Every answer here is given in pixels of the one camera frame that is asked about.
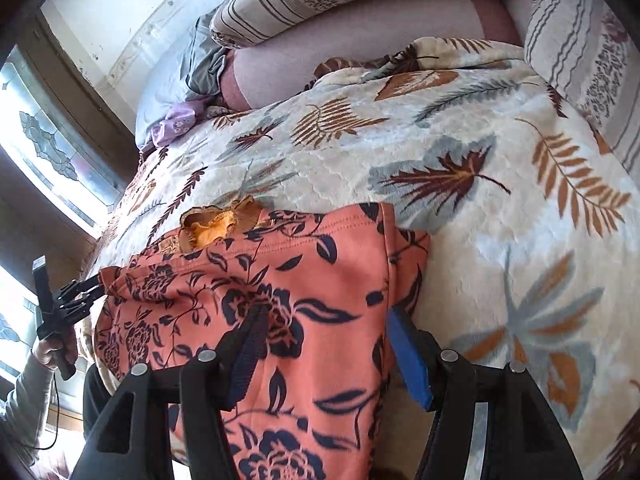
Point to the striped floral pillow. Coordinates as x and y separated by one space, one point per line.
583 50

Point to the person's left hand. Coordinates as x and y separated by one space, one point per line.
44 350

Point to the cream leaf pattern blanket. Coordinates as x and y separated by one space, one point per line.
534 223

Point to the patterned glass window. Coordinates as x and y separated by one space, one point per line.
50 151

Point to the orange black floral garment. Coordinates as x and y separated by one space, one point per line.
327 281

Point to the grey blue crumpled clothes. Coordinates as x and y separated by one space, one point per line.
189 70

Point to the grey sleeve left forearm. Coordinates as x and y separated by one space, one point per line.
24 412

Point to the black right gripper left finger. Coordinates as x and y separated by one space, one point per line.
130 439

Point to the purple floral cloth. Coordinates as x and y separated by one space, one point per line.
179 119

